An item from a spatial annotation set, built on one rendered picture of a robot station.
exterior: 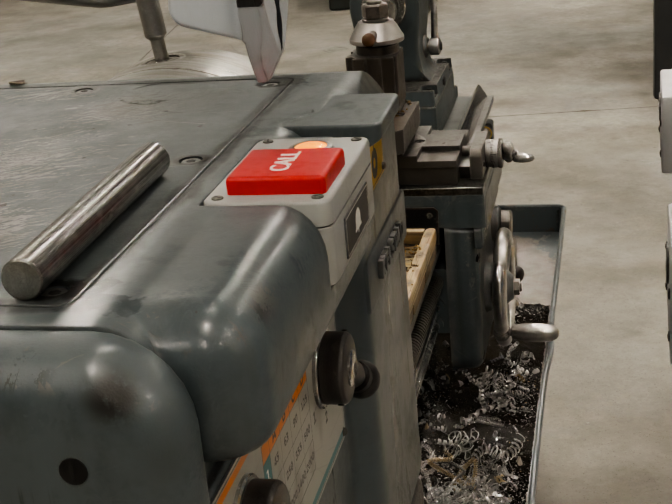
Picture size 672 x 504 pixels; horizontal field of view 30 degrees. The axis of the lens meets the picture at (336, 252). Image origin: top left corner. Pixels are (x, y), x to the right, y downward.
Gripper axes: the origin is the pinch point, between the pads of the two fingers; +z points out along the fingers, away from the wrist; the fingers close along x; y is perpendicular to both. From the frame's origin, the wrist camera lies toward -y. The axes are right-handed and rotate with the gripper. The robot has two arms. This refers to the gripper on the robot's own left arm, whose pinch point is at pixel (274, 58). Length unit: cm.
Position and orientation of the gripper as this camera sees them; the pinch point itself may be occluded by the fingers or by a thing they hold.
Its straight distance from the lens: 73.8
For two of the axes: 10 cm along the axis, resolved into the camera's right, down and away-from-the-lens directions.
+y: -9.8, 0.1, 2.2
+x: -2.0, 3.6, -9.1
